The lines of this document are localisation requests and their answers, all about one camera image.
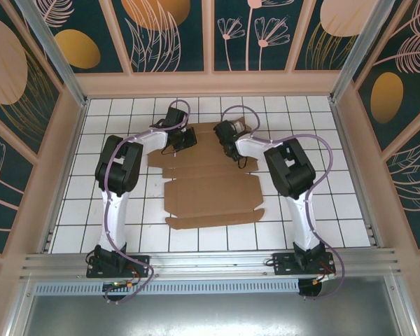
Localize brown cardboard box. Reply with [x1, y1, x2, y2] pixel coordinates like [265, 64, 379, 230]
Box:
[146, 117, 265, 231]

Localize grey metal sheet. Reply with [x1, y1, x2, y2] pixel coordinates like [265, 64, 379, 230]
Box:
[6, 293, 417, 336]

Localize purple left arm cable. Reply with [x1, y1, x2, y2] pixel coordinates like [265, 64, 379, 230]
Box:
[102, 99, 192, 305]

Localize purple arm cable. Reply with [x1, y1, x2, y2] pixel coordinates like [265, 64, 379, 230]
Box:
[220, 104, 347, 302]
[102, 99, 192, 305]

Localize wall panel with pink flowers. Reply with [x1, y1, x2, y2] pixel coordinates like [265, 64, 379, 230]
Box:
[213, 0, 311, 73]

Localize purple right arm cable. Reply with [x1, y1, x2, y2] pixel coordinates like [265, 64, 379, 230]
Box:
[220, 104, 347, 302]

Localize aluminium table side rail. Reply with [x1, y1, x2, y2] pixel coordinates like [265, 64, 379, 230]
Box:
[38, 99, 89, 255]
[330, 99, 381, 249]

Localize long aluminium mounting rail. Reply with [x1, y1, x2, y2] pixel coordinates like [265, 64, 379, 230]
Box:
[19, 247, 402, 281]

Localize wall panel orange disc leaves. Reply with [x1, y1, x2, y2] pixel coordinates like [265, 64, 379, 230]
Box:
[111, 0, 211, 74]

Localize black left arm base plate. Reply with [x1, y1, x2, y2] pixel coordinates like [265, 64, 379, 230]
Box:
[86, 254, 151, 280]

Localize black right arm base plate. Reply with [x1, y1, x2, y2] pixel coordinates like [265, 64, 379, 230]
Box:
[272, 251, 337, 277]

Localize wall panel with orange oval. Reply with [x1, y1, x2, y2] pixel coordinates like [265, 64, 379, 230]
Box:
[41, 0, 129, 74]

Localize aluminium corner post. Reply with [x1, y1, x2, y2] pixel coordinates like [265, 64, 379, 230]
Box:
[15, 0, 89, 108]
[328, 0, 405, 104]

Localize slotted grey cable duct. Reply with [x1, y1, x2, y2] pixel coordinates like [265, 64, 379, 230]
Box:
[33, 279, 301, 295]

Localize wall panel orange oval feather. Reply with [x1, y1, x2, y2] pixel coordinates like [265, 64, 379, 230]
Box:
[356, 31, 420, 152]

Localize wall panel beige disc gold lines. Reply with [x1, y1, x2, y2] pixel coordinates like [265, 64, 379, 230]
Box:
[293, 0, 382, 72]

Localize wall panel with single flower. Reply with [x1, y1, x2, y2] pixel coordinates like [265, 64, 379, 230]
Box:
[0, 120, 35, 253]

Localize wall panel with feather leaves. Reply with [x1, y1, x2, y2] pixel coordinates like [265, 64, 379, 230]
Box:
[384, 115, 420, 250]

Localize wall panel with pink feather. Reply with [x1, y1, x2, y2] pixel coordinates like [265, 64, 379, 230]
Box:
[349, 0, 420, 83]

